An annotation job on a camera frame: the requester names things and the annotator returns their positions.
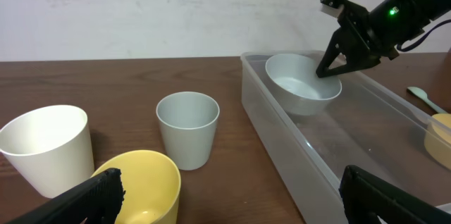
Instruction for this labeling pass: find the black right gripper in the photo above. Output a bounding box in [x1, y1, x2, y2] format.
[316, 0, 431, 78]

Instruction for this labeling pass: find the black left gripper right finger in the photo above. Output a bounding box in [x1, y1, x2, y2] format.
[339, 165, 450, 224]

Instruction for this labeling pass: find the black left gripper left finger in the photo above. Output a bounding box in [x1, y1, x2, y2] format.
[9, 168, 125, 224]

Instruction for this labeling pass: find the grey plastic bowl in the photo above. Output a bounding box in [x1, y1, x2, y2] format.
[265, 54, 342, 116]

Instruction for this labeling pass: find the mint green plastic spoon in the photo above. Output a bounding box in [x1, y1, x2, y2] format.
[407, 87, 447, 113]

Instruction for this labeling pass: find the yellow plastic bowl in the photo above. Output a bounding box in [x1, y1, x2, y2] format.
[424, 113, 450, 170]

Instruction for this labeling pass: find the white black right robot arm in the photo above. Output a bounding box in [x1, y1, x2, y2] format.
[316, 0, 450, 78]

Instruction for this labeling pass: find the clear plastic container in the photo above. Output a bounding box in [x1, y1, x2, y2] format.
[241, 53, 450, 223]

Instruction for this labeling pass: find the yellow plastic cup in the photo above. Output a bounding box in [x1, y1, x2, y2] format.
[94, 150, 181, 224]

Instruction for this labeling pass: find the white plastic cup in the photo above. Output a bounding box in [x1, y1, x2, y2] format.
[1, 105, 94, 199]

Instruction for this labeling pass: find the grey plastic cup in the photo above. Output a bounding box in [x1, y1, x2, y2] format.
[156, 92, 220, 170]

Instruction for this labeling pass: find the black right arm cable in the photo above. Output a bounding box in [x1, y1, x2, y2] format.
[396, 18, 451, 53]

